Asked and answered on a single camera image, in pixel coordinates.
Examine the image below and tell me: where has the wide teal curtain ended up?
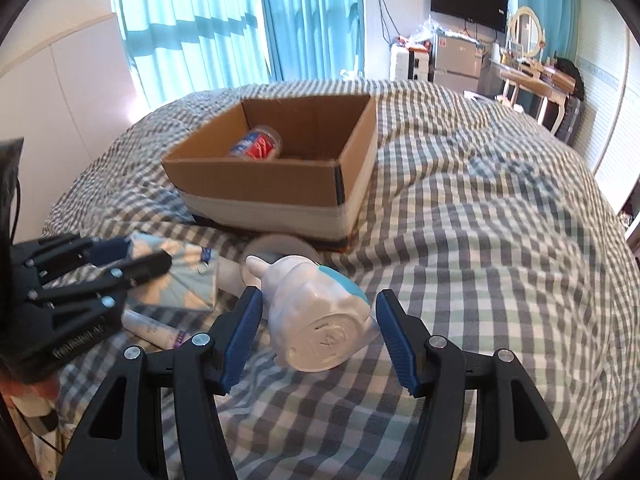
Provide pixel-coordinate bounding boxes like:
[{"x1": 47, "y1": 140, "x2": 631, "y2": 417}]
[{"x1": 107, "y1": 0, "x2": 273, "y2": 111}]

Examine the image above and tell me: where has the person's left hand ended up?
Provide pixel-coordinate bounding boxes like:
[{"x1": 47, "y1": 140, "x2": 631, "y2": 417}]
[{"x1": 0, "y1": 367, "x2": 60, "y2": 403}]

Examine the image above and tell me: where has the dark suitcase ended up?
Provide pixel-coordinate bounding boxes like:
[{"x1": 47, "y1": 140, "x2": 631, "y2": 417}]
[{"x1": 555, "y1": 95, "x2": 583, "y2": 143}]

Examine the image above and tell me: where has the oval white-framed mirror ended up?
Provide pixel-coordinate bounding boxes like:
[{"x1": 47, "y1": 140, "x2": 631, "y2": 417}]
[{"x1": 509, "y1": 6, "x2": 545, "y2": 58}]

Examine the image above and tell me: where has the white tube with purple band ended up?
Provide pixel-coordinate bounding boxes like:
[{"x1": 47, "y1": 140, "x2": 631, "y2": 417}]
[{"x1": 121, "y1": 307, "x2": 196, "y2": 351}]

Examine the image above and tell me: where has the white and blue plastic bottle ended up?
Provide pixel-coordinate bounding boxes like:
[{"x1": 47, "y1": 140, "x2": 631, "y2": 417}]
[{"x1": 244, "y1": 254, "x2": 381, "y2": 373}]

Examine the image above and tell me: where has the stack of brown boxes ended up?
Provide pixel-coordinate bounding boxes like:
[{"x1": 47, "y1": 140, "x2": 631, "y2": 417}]
[{"x1": 537, "y1": 65, "x2": 571, "y2": 87}]

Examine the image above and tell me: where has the crumpled clear plastic bag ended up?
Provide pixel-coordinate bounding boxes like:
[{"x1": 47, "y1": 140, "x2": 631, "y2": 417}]
[{"x1": 410, "y1": 15, "x2": 451, "y2": 43}]

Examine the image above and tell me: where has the white dressing table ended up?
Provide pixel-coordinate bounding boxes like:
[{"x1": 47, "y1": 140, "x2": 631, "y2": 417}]
[{"x1": 492, "y1": 57, "x2": 576, "y2": 133}]

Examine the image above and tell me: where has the cardboard box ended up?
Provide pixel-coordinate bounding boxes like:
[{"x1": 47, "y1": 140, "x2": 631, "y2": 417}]
[{"x1": 161, "y1": 92, "x2": 378, "y2": 253}]

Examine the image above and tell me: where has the tape roll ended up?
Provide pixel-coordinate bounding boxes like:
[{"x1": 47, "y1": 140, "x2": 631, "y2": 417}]
[{"x1": 240, "y1": 234, "x2": 323, "y2": 293}]

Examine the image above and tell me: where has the grey checked blanket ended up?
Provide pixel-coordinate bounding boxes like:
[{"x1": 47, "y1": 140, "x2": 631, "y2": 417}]
[{"x1": 42, "y1": 77, "x2": 640, "y2": 480}]

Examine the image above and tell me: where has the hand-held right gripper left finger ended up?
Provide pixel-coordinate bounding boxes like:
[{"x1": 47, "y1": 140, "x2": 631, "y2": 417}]
[{"x1": 55, "y1": 285, "x2": 264, "y2": 480}]

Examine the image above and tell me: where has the small silver fridge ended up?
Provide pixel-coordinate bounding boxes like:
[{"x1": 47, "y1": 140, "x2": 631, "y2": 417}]
[{"x1": 431, "y1": 30, "x2": 483, "y2": 93}]

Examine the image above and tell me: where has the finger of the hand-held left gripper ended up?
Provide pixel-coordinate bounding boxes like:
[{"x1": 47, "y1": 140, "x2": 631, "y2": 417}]
[
  {"x1": 15, "y1": 234, "x2": 132, "y2": 273},
  {"x1": 35, "y1": 251, "x2": 173, "y2": 313}
]

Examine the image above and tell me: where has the black wall cable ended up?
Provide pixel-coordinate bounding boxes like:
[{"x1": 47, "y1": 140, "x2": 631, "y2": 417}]
[{"x1": 377, "y1": 0, "x2": 401, "y2": 51}]

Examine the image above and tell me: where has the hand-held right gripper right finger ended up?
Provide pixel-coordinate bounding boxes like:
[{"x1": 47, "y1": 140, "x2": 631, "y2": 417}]
[{"x1": 375, "y1": 289, "x2": 581, "y2": 480}]

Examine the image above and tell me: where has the white suitcase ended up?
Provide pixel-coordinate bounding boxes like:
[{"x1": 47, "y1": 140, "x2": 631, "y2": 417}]
[{"x1": 389, "y1": 44, "x2": 431, "y2": 81}]

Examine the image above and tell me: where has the blue patterned tissue pack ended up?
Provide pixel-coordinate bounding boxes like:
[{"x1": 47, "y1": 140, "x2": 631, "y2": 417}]
[{"x1": 117, "y1": 232, "x2": 221, "y2": 313}]

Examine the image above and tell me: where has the black wall television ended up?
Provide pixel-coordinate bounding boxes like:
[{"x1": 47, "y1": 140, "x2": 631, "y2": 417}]
[{"x1": 431, "y1": 0, "x2": 509, "y2": 32}]

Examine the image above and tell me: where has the black bag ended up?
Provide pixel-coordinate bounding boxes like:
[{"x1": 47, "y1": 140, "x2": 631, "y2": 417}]
[{"x1": 555, "y1": 57, "x2": 585, "y2": 101}]

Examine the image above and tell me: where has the red labelled clear jar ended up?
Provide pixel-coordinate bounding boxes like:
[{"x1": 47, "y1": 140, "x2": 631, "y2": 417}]
[{"x1": 227, "y1": 127, "x2": 283, "y2": 161}]

